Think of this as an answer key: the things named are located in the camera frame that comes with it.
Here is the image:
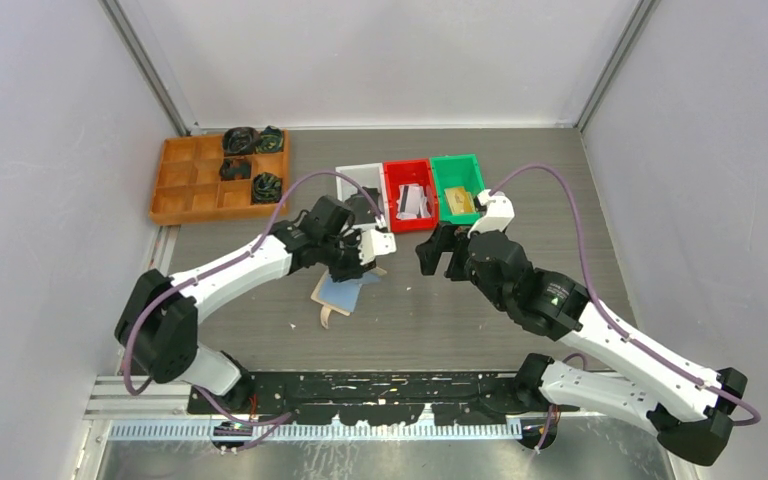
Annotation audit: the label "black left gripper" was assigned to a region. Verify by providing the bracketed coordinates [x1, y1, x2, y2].
[318, 227, 375, 282]

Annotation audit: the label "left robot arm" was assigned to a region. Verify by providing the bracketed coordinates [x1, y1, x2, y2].
[114, 195, 396, 413]

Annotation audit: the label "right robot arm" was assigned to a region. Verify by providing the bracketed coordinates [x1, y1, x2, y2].
[415, 222, 748, 466]

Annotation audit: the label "cards in red bin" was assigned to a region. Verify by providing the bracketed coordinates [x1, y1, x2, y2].
[396, 183, 433, 221]

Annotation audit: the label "yellow card in green bin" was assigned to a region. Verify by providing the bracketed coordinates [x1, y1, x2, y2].
[444, 186, 475, 216]

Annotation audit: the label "black leather wallet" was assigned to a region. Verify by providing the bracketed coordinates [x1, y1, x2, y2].
[345, 187, 386, 230]

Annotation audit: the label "red plastic bin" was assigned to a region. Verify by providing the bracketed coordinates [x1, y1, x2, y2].
[383, 158, 439, 233]

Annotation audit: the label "green plastic bin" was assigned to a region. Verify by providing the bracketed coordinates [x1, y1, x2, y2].
[430, 154, 485, 225]

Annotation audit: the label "white plastic bin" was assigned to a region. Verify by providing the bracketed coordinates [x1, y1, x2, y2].
[335, 162, 390, 231]

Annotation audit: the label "dark floral rolled tie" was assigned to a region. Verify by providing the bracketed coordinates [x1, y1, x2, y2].
[251, 172, 283, 205]

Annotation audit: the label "green floral rolled tie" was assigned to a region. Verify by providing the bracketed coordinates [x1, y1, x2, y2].
[256, 126, 285, 154]

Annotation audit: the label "small dark rolled tie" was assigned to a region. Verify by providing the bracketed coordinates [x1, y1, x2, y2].
[219, 157, 252, 181]

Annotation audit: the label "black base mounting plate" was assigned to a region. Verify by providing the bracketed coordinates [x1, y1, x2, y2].
[188, 370, 582, 429]

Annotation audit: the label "black rolled tie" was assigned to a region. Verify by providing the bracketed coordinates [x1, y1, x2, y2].
[221, 127, 261, 157]

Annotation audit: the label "orange wooden compartment tray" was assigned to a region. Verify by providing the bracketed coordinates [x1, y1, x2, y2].
[148, 130, 292, 226]

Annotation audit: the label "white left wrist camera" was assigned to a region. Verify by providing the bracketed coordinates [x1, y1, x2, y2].
[358, 229, 397, 265]

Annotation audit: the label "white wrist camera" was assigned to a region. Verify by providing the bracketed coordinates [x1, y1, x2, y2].
[468, 189, 515, 237]
[358, 229, 397, 265]

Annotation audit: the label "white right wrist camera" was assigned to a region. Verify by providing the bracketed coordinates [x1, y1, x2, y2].
[468, 189, 515, 237]

